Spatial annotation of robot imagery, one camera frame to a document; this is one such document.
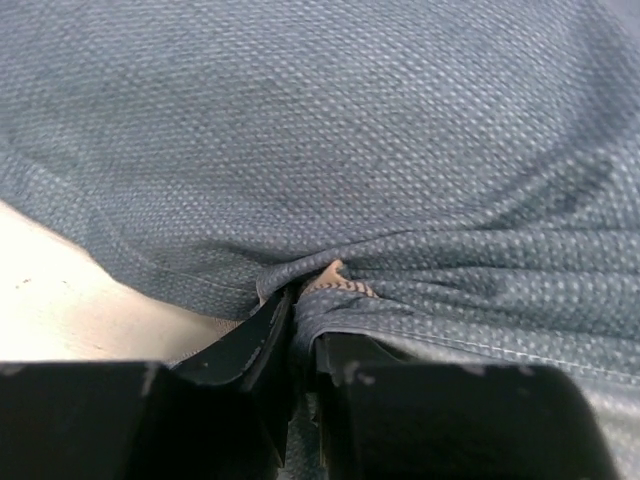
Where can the blue-grey pillowcase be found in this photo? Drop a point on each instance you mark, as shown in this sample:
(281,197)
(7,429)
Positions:
(476,163)

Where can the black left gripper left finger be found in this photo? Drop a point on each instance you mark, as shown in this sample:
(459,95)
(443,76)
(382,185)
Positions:
(222,413)

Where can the blue striped pillowcase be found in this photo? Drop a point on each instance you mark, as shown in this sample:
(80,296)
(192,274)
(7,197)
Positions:
(331,278)

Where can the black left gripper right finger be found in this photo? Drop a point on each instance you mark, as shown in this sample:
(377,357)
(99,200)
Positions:
(386,416)

